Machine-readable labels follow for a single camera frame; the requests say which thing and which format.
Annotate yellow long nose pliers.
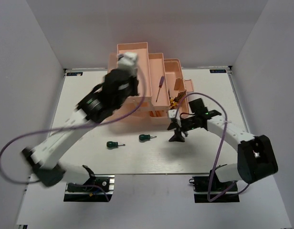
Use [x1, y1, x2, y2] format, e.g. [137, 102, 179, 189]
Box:
[168, 90, 177, 110]

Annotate green stubby screwdriver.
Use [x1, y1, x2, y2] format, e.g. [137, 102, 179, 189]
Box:
[138, 134, 157, 142]
[106, 141, 125, 149]

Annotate pink plastic toolbox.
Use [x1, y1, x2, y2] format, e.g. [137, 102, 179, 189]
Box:
[108, 42, 194, 125]

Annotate blue handled screwdriver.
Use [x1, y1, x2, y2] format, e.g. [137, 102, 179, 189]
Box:
[156, 76, 165, 102]

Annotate yellow black pliers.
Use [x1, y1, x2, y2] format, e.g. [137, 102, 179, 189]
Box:
[155, 90, 186, 117]

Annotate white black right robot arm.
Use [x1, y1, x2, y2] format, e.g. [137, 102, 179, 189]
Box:
[168, 98, 278, 190]

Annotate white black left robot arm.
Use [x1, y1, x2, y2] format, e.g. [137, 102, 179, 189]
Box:
[22, 67, 140, 190]

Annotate dark blue corner label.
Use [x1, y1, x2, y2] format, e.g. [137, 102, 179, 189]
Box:
[66, 72, 83, 76]

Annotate dark blue right label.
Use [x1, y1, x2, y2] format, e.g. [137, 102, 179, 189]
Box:
[210, 69, 226, 73]

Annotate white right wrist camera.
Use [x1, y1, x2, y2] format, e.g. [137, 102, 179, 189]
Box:
[168, 109, 178, 120]

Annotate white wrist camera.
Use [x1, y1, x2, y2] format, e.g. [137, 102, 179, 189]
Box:
[168, 109, 178, 120]
[117, 52, 138, 72]

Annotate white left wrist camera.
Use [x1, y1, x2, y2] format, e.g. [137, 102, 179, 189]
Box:
[117, 52, 138, 72]

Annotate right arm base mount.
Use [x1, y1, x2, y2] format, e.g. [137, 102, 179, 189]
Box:
[189, 176, 240, 203]

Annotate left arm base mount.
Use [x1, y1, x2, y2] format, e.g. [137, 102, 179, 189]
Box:
[63, 175, 115, 203]

